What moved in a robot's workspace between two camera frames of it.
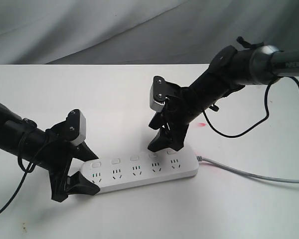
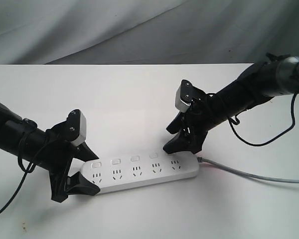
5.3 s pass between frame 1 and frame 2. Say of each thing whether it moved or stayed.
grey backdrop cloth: stayed
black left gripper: stayed
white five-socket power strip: stayed
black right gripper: moved
